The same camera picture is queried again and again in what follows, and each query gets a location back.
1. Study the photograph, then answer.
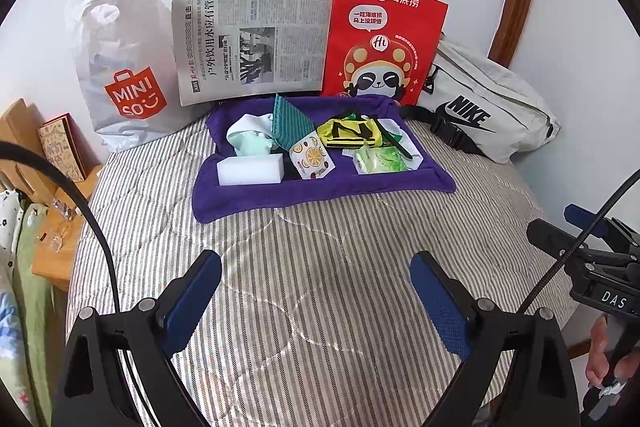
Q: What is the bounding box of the white plastic shopping bag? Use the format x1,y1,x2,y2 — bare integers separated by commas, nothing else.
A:
75,0,183,152

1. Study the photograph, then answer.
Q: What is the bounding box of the white fruit print packet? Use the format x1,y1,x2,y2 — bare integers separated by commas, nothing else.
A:
289,131,335,181

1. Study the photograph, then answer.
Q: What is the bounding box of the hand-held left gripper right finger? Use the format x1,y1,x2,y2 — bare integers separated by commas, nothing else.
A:
409,250,583,427

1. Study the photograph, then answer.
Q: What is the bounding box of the white dotted cloth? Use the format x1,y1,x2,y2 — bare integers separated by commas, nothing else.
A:
0,189,26,268

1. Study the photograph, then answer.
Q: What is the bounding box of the green tissue pack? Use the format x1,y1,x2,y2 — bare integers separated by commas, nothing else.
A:
353,145,408,175

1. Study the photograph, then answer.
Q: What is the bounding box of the yellow pouch with black stripes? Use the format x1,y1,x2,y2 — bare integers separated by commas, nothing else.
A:
316,116,386,148

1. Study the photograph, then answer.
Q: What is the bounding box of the purple towel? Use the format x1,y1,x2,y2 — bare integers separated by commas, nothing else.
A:
192,94,458,224

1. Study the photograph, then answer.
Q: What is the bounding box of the white waist bag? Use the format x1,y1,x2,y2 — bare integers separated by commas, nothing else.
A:
397,34,562,164

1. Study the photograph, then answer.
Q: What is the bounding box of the green striped cloth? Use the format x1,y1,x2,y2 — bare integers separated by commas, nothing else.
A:
272,93,318,152

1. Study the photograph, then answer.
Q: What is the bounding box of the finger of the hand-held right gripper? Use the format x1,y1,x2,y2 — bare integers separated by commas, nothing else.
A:
526,218,593,270
565,204,640,253

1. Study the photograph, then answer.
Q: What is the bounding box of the black cable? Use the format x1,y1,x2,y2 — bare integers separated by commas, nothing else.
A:
517,172,640,315
0,142,121,313

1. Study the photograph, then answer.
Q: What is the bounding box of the person's right hand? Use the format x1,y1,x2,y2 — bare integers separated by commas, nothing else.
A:
584,319,615,390

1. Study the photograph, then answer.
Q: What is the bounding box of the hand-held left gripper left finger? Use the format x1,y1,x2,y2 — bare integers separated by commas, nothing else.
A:
51,249,223,427

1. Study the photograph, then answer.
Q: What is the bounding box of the white textured cloth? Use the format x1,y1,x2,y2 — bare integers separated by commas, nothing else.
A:
345,117,426,170

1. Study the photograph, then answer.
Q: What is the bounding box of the light blue printed cloth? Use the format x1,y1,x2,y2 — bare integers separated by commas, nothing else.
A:
0,292,28,408

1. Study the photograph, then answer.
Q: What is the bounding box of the folded newspaper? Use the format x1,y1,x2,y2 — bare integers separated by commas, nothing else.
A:
171,0,335,108

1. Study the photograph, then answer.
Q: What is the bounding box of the pale green bedsheet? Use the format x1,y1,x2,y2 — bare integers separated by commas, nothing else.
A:
12,202,68,388

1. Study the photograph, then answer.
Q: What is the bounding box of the patterned cover book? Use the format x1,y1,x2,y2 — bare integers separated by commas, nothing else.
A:
37,113,88,182

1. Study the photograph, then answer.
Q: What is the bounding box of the white sponge block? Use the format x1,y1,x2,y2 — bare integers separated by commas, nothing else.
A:
216,155,285,186

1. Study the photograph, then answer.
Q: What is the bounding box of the pale green glove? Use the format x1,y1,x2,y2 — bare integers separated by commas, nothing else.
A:
226,113,281,156

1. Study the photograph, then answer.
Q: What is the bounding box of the red panda print paper bag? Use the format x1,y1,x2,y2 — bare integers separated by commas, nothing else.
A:
320,0,449,108

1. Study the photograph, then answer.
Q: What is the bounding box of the clear plastic item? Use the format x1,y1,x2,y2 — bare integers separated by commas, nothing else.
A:
37,197,76,254

